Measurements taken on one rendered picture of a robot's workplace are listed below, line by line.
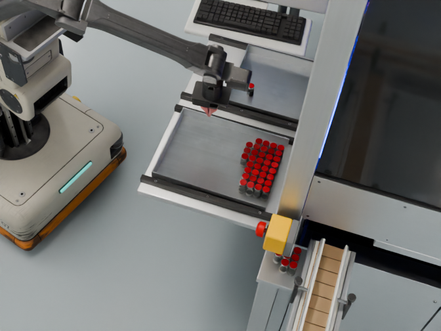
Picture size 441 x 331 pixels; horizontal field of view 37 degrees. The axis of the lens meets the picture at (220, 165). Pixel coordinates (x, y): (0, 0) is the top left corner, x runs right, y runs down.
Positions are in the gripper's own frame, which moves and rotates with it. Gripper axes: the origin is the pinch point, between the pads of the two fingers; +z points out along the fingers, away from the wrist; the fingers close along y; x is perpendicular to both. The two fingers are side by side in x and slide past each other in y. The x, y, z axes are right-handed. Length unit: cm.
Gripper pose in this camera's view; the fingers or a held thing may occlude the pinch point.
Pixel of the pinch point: (209, 113)
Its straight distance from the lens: 187.3
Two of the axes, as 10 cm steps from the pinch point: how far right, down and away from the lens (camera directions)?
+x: 1.9, -8.1, 5.5
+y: 9.8, 2.0, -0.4
